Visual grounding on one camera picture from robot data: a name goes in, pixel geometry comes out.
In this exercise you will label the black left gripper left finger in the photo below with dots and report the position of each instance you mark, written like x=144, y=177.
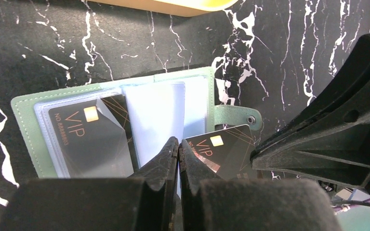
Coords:
x=144, y=201

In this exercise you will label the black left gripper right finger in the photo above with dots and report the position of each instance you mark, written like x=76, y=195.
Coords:
x=211, y=203

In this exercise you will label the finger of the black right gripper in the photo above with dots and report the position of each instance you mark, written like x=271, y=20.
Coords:
x=330, y=139

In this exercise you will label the black credit card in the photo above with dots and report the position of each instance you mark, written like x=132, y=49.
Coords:
x=226, y=152
x=90, y=136

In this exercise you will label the mint green card holder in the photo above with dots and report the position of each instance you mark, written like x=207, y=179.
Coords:
x=179, y=104

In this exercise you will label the orange oval tray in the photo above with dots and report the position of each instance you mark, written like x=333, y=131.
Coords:
x=184, y=8

